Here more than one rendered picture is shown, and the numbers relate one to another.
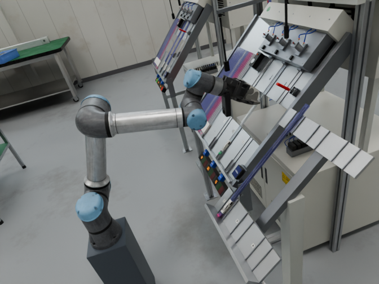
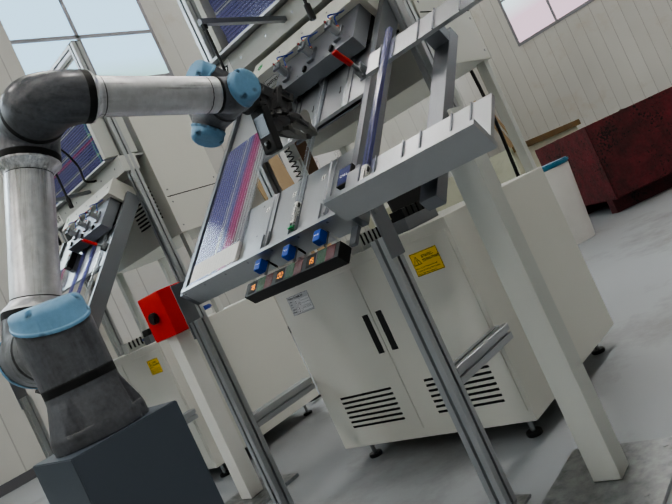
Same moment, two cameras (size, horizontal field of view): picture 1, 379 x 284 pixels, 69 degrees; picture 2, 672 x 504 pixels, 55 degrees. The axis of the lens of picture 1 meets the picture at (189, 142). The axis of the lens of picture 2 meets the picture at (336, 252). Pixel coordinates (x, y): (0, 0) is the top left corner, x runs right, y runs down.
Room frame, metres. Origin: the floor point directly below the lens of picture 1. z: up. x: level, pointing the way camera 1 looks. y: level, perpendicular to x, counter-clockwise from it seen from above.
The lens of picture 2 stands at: (-0.17, 0.78, 0.66)
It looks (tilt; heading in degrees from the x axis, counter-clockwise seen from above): 0 degrees down; 321
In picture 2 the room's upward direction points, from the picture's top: 25 degrees counter-clockwise
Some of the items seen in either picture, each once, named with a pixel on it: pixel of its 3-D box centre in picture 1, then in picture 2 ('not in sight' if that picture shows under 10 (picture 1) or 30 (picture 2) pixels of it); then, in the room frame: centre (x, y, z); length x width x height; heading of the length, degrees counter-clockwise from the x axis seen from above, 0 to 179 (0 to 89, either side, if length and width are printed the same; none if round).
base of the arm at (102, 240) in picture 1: (102, 229); (90, 404); (0.92, 0.49, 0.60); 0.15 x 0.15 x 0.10
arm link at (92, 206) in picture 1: (93, 210); (58, 338); (0.92, 0.49, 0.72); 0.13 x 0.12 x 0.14; 1
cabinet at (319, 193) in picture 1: (311, 165); (447, 316); (1.29, -0.71, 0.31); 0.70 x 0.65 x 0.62; 8
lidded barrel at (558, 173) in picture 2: not in sight; (550, 207); (2.38, -3.19, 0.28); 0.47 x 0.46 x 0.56; 8
